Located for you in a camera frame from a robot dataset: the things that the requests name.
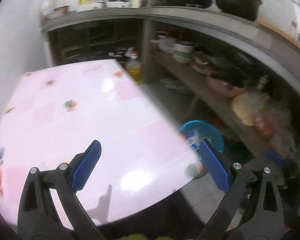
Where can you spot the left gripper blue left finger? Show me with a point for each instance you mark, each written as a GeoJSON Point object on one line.
{"type": "Point", "coordinates": [83, 164]}

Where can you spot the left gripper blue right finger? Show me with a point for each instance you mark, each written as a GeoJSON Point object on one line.
{"type": "Point", "coordinates": [217, 170]}

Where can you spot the blue white toothpaste box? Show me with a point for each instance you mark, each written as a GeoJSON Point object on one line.
{"type": "Point", "coordinates": [193, 138]}

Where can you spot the blue plastic waste basket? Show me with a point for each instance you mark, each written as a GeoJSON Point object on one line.
{"type": "Point", "coordinates": [206, 131]}

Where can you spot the yellow plastic bag on shelf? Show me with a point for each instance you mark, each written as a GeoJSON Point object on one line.
{"type": "Point", "coordinates": [246, 105]}

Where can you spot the red clear plastic bag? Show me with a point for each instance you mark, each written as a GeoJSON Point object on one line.
{"type": "Point", "coordinates": [274, 123]}

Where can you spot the pink basin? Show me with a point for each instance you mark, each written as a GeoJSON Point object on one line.
{"type": "Point", "coordinates": [223, 88]}

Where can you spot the perforated metal shelf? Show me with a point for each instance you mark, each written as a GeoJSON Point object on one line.
{"type": "Point", "coordinates": [220, 105]}

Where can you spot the cooking oil bottle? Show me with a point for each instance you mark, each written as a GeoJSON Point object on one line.
{"type": "Point", "coordinates": [133, 66]}

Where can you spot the dark pot under counter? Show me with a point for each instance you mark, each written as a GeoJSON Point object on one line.
{"type": "Point", "coordinates": [119, 54]}

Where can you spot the stacked white bowls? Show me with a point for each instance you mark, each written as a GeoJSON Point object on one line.
{"type": "Point", "coordinates": [183, 52]}

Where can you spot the white plastic bag on shelf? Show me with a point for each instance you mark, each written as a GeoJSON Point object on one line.
{"type": "Point", "coordinates": [165, 44]}

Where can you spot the wooden cutting board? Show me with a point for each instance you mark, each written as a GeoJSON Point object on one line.
{"type": "Point", "coordinates": [278, 31]}

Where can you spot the bowl on counter corner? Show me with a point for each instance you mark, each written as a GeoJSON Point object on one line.
{"type": "Point", "coordinates": [64, 9]}

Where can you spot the large black pot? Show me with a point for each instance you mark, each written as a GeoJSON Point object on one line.
{"type": "Point", "coordinates": [237, 0]}

